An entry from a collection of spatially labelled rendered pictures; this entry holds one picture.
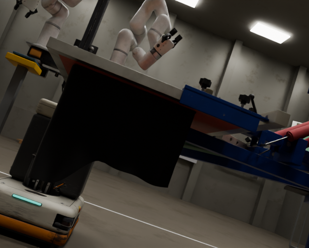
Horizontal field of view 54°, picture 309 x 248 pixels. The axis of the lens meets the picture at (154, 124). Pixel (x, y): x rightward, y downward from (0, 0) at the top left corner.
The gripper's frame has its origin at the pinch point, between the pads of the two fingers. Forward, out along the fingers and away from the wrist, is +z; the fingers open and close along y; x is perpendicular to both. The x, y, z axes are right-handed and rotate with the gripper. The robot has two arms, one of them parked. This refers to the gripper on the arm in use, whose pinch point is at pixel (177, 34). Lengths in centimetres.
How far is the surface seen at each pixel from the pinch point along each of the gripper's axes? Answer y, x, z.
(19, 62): -64, -4, -60
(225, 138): 21, 61, -17
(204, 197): 995, 19, -287
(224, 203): 1032, 76, -249
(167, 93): -62, 51, -16
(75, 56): -79, 27, -31
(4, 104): -63, 6, -77
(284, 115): -44, 79, 10
